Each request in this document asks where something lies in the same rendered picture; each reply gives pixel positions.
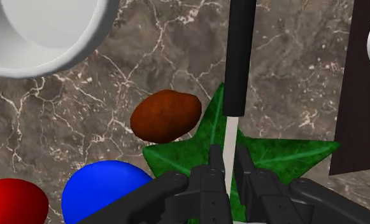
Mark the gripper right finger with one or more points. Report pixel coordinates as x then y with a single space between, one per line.
271 195

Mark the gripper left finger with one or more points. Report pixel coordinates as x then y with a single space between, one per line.
172 192

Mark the green star shaped leaf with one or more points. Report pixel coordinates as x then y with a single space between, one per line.
277 156

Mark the blue ball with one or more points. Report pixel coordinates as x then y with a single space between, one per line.
101 189

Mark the brown potato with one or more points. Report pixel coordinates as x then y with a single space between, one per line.
166 116

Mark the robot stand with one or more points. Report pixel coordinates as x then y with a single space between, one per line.
357 118

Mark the red ball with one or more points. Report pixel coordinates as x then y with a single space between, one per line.
12 203

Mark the white bowl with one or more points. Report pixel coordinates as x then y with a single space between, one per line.
32 34

